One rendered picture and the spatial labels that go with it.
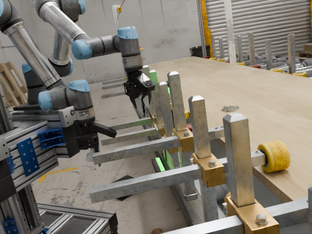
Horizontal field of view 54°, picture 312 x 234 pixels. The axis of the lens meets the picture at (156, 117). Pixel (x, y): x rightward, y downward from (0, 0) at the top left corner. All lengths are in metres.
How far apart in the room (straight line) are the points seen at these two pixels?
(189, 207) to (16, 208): 1.03
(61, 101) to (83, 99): 0.08
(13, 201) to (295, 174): 1.41
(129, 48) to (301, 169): 0.73
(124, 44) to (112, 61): 8.03
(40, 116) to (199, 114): 1.16
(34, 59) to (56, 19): 0.19
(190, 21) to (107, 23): 2.37
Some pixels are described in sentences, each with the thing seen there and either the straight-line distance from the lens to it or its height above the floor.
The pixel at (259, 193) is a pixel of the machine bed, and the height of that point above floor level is 0.75.
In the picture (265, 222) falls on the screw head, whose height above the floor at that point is 0.98.
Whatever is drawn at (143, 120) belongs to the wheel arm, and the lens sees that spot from 1.78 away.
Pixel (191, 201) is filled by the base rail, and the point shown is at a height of 0.70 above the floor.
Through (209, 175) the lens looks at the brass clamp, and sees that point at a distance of 0.79.
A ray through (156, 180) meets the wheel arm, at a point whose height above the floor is 0.95.
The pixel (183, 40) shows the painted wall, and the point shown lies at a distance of 9.34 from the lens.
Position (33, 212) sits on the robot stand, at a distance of 1.94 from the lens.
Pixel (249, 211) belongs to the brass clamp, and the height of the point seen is 0.97.
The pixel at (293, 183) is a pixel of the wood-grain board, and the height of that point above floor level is 0.90.
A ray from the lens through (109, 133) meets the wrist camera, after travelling 1.26.
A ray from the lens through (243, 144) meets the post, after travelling 0.58.
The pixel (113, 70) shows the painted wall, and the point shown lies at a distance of 9.26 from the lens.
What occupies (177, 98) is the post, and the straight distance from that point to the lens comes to 1.04.
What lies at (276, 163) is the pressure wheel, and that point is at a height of 0.94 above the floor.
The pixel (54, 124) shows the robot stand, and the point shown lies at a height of 0.92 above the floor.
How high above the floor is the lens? 1.32
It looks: 15 degrees down
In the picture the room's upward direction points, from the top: 9 degrees counter-clockwise
